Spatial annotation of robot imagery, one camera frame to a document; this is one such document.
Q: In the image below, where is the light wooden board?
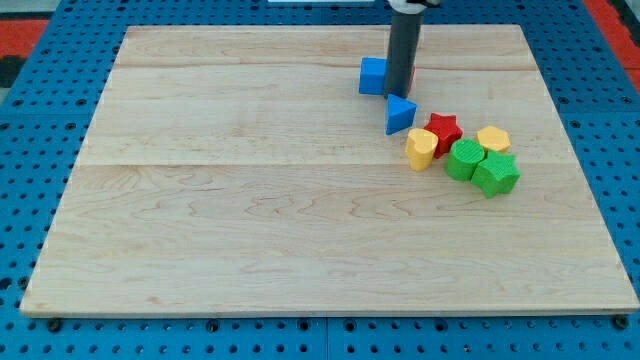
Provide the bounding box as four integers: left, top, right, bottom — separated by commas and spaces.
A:
20, 25, 639, 318

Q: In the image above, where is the yellow heart block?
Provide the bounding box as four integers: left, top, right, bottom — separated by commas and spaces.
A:
405, 128, 439, 171

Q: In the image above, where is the red block behind rod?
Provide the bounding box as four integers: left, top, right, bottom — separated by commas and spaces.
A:
408, 66, 416, 94

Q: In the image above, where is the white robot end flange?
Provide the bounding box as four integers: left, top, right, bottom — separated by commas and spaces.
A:
388, 0, 442, 14

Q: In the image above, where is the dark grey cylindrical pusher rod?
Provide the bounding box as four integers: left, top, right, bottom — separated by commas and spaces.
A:
383, 10, 423, 98

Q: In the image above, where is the green star block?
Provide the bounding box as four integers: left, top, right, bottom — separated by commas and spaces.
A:
471, 150, 521, 198

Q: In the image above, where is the blue triangle block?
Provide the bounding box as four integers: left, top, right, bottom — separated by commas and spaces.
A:
385, 94, 417, 135

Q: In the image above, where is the green cylinder block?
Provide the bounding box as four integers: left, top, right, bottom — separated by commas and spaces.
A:
445, 138, 485, 181

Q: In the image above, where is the yellow hexagon block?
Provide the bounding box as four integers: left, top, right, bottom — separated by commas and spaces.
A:
476, 126, 511, 153

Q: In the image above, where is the red star block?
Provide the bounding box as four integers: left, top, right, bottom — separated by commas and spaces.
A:
424, 113, 464, 158

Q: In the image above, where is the blue cube block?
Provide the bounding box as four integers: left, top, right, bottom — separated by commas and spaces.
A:
358, 57, 387, 96

